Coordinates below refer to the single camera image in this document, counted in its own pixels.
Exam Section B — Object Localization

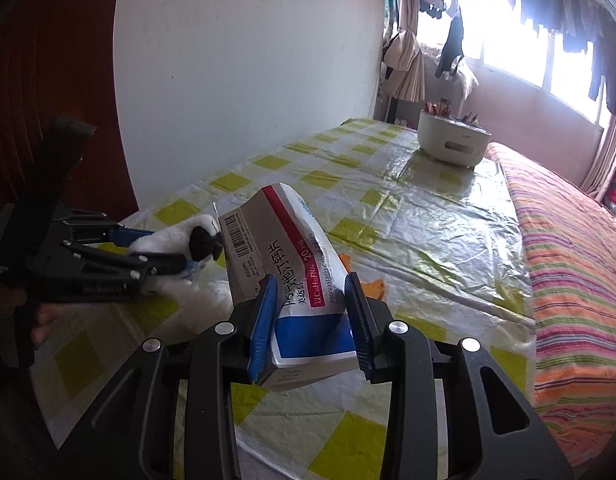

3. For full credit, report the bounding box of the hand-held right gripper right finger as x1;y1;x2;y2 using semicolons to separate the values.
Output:
344;272;574;480

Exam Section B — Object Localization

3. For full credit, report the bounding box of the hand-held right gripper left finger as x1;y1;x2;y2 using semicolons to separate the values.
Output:
60;276;280;480

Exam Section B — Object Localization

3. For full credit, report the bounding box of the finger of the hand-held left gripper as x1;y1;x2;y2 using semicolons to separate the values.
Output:
63;217;156;249
63;240;189;293

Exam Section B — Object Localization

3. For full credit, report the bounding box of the white plush toy black ear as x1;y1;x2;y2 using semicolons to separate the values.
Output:
127;214;236;346

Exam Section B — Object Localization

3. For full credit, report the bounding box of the white and blue medicine box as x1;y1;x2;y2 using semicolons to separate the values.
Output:
212;183;361;394

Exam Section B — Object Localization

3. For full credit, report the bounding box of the white plastic bin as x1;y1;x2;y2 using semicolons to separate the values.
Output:
418;102;491;171

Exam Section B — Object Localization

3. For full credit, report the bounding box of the person's left hand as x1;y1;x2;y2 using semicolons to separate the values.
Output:
29;305;65;351

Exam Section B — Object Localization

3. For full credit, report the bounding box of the small orange scrap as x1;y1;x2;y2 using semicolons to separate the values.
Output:
338;252;389;306

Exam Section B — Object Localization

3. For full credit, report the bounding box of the reddish brown door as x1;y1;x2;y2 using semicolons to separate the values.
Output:
0;0;139;221

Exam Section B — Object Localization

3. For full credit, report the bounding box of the striped multicolour blanket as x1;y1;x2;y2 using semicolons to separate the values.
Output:
485;141;616;468

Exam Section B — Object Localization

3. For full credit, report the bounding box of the beige tied curtain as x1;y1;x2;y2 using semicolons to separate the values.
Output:
380;0;430;103

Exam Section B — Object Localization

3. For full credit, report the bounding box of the white fluffy cover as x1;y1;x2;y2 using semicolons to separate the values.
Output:
420;42;479;106

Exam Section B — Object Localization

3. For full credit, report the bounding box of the pale pink curtain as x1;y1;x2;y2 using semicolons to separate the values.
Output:
582;114;616;202

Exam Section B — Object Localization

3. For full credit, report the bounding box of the row of hanging clothes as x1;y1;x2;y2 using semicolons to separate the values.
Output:
418;0;616;116

